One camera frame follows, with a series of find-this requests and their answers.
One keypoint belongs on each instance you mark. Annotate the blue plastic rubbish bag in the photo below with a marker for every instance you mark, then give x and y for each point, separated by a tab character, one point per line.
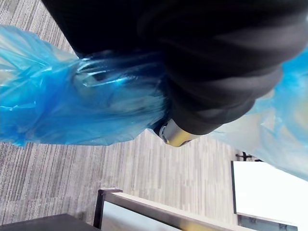
60	108

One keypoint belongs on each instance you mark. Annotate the black office chair base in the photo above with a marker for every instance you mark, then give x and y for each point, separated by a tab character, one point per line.
246	156

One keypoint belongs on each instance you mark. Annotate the frosted glass partition panel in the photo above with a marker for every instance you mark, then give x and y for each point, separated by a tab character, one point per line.
125	220

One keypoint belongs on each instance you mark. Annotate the black flat-topped furniture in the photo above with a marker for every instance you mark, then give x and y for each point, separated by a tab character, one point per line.
48	223

